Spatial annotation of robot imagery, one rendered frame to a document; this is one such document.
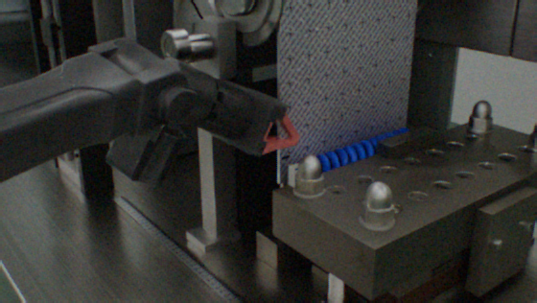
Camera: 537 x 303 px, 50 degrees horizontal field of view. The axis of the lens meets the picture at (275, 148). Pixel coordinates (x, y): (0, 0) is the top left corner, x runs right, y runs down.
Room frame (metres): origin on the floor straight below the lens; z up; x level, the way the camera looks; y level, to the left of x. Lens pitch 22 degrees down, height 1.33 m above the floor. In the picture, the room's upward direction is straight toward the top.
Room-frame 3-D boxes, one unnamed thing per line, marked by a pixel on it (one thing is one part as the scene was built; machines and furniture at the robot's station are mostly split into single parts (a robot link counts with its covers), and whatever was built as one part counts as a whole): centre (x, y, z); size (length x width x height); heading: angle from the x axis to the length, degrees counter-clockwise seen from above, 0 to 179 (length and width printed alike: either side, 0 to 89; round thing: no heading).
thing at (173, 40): (0.68, 0.12, 1.18); 0.04 x 0.02 x 0.04; 38
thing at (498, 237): (0.59, -0.27, 0.96); 0.10 x 0.03 x 0.11; 128
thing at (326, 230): (0.66, -0.20, 1.00); 0.40 x 0.16 x 0.06; 128
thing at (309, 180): (0.59, -0.04, 1.05); 0.04 x 0.04 x 0.04
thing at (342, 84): (0.73, -0.10, 1.10); 0.23 x 0.01 x 0.18; 128
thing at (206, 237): (0.70, 0.09, 1.05); 0.06 x 0.05 x 0.31; 128
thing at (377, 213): (0.52, -0.10, 1.05); 0.04 x 0.04 x 0.04
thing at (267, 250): (0.73, -0.10, 0.92); 0.28 x 0.04 x 0.04; 128
